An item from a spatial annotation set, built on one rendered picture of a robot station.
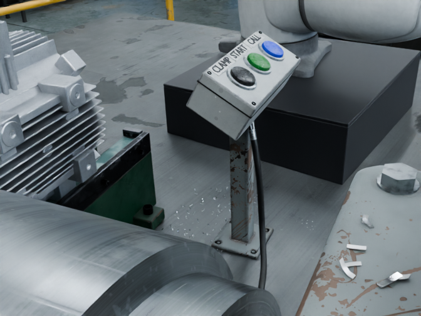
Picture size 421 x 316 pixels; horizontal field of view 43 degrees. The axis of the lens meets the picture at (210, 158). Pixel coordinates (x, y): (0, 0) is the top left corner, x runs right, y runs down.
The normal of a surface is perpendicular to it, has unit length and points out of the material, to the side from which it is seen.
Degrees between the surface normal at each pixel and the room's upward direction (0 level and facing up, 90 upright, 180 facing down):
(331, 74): 2
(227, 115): 90
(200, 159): 0
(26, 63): 88
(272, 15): 100
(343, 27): 123
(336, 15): 108
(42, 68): 35
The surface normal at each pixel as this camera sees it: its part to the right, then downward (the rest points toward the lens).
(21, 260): 0.04, -0.93
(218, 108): -0.42, 0.46
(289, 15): -0.52, 0.68
